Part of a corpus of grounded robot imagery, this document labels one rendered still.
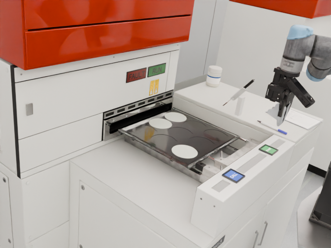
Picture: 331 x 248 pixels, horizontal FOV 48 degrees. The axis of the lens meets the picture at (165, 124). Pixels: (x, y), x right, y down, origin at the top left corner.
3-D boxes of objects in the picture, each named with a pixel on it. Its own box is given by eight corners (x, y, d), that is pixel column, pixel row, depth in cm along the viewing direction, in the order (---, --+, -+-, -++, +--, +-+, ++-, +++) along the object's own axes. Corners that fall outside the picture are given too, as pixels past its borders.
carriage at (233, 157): (199, 181, 133) (200, 174, 132) (247, 148, 160) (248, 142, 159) (217, 191, 129) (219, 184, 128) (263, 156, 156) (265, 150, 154)
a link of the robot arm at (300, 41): (317, 30, 118) (290, 25, 120) (307, 63, 123) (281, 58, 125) (315, 26, 125) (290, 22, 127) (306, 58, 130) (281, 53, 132)
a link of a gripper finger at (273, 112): (266, 121, 140) (272, 99, 136) (281, 127, 137) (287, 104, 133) (263, 123, 138) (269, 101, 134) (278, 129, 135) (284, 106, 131)
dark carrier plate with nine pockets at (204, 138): (121, 130, 152) (121, 128, 152) (173, 109, 177) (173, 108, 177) (187, 165, 134) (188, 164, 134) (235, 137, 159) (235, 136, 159)
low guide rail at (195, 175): (124, 140, 159) (124, 134, 158) (127, 139, 161) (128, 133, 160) (222, 195, 133) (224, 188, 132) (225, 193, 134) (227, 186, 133)
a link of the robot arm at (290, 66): (307, 59, 128) (299, 63, 122) (304, 72, 130) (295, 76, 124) (287, 54, 132) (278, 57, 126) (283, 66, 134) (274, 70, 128)
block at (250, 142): (245, 145, 156) (246, 139, 155) (248, 142, 159) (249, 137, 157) (261, 153, 152) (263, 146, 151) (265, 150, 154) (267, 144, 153)
